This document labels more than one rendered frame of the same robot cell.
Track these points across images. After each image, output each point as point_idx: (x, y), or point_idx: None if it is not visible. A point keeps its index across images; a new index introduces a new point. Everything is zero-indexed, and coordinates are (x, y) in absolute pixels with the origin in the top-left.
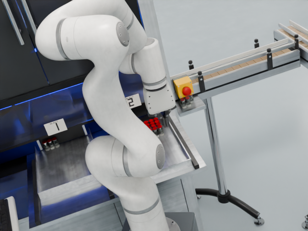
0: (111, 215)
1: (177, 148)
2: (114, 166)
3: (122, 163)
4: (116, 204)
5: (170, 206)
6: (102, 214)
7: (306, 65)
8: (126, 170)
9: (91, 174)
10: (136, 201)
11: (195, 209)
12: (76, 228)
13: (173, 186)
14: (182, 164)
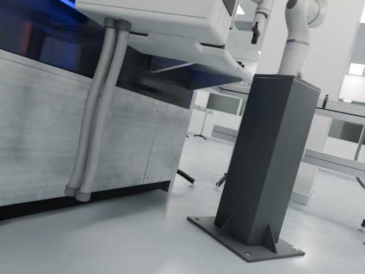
0: (153, 129)
1: None
2: (315, 6)
3: (319, 6)
4: (159, 120)
5: (174, 144)
6: (151, 124)
7: (223, 92)
8: (319, 11)
9: (301, 7)
10: (310, 36)
11: (179, 156)
12: (134, 126)
13: (181, 126)
14: (250, 74)
